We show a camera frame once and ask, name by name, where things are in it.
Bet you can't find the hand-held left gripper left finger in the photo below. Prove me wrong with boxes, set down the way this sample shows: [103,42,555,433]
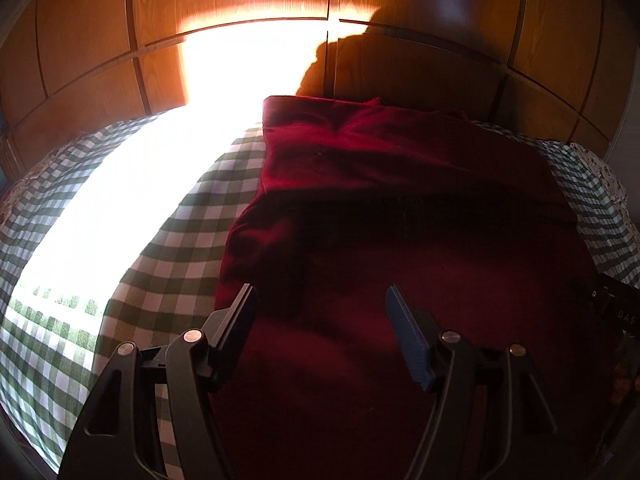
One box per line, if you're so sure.
[59,283,258,480]

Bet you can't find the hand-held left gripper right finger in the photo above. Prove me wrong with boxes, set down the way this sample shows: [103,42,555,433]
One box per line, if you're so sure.
[385,284,559,480]

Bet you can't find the dark red sweater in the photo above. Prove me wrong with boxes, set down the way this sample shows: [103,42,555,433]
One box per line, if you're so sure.
[207,95,628,480]

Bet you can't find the green checkered bed blanket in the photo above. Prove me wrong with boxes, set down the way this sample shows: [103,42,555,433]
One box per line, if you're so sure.
[0,109,640,476]

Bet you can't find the wooden wardrobe doors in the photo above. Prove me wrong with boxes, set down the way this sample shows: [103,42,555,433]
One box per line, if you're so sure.
[0,0,640,171]

